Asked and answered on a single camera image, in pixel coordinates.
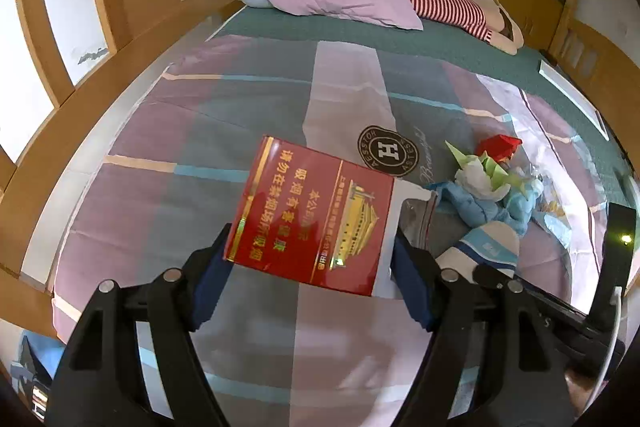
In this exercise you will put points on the clear plastic wrap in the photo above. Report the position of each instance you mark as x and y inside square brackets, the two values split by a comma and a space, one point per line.
[555, 207]

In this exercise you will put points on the green patterned bed mat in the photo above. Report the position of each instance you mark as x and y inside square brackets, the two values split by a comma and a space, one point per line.
[450, 52]

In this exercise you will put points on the red cigarette pack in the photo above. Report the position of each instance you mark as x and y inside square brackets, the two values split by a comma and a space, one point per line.
[497, 147]
[310, 217]

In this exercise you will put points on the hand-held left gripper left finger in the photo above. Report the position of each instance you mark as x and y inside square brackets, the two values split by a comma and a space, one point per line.
[212, 277]

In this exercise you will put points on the green folded paper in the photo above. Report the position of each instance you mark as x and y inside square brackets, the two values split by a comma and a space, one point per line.
[492, 172]

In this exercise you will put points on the crumpled white tissue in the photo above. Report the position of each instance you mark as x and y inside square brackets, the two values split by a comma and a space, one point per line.
[475, 179]

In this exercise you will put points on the blue face mask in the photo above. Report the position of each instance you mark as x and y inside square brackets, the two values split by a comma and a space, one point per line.
[475, 209]

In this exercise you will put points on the plush toy striped shirt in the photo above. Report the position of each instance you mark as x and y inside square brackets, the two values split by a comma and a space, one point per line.
[450, 12]

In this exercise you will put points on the white blue striped sock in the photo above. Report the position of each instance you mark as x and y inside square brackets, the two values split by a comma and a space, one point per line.
[480, 247]

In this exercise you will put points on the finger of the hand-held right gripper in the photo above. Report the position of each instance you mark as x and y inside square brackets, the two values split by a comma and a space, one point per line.
[540, 307]

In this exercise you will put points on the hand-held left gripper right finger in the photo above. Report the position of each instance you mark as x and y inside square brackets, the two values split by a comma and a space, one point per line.
[410, 277]

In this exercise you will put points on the white flat board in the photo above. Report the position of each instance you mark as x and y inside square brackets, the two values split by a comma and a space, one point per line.
[570, 97]

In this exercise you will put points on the checked bed sheet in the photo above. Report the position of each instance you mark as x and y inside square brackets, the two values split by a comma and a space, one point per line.
[250, 107]

